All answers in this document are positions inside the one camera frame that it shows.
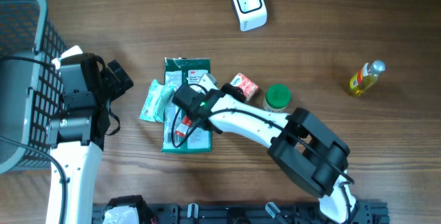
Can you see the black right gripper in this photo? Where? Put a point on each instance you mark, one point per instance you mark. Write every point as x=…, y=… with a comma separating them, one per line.
x=229, y=88

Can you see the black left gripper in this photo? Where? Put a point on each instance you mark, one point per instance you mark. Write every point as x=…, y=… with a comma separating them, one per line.
x=115, y=87

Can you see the red snack stick packet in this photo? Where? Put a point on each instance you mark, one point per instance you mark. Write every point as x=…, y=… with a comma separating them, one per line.
x=183, y=127

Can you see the green 3M gloves package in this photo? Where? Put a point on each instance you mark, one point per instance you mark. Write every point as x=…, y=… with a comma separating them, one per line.
x=181, y=71

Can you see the mint green wipes packet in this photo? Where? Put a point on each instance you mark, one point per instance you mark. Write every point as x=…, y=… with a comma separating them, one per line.
x=157, y=97

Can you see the orange Kleenex tissue pack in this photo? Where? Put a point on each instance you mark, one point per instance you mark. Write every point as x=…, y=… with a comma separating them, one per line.
x=248, y=87

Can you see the yellow Vim bottle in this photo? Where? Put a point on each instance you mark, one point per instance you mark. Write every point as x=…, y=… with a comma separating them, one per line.
x=365, y=77

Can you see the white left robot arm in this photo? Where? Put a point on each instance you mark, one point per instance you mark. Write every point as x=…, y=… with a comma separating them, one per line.
x=77, y=132

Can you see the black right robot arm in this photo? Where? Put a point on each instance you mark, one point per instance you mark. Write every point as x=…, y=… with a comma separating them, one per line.
x=301, y=145

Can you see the white barcode scanner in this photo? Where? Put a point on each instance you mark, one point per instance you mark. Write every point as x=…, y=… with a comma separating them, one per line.
x=251, y=14

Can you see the grey plastic basket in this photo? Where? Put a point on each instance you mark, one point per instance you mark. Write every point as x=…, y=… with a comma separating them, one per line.
x=30, y=86

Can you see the green lid glass jar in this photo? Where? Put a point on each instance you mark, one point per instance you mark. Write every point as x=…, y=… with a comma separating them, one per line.
x=277, y=98

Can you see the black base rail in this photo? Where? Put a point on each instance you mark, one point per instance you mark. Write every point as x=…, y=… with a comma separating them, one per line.
x=365, y=212

